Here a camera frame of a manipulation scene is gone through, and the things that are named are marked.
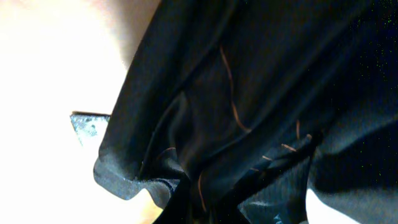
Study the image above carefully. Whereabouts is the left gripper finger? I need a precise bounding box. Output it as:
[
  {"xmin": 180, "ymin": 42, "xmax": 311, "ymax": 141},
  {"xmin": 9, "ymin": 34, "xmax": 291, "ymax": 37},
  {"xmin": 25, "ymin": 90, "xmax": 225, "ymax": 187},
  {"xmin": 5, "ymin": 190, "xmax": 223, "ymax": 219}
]
[{"xmin": 70, "ymin": 111, "xmax": 110, "ymax": 146}]

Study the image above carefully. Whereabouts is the black orange-patterned jersey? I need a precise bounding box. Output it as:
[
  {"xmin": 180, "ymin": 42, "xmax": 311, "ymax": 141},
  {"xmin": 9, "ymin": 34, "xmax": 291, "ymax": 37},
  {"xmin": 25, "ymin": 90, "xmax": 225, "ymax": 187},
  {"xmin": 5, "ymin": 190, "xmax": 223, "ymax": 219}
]
[{"xmin": 93, "ymin": 0, "xmax": 397, "ymax": 223}]

